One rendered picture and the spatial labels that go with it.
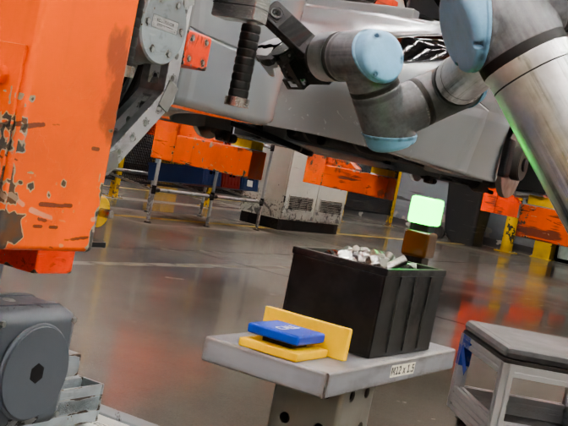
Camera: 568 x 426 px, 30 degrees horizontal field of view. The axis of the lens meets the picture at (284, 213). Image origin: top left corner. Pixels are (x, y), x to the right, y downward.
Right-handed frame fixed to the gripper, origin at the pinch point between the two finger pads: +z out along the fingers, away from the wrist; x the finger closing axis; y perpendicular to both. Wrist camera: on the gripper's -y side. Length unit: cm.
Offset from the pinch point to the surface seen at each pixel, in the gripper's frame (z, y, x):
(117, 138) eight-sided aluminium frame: 2.3, -3.8, -33.9
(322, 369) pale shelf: -82, 2, -62
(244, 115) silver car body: 33.0, 23.5, 7.5
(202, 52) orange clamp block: 8.9, -3.4, -6.0
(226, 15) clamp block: -13.9, -13.8, -10.0
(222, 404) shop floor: 55, 91, -31
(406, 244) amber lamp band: -60, 16, -29
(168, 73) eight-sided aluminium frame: 5.3, -5.8, -16.6
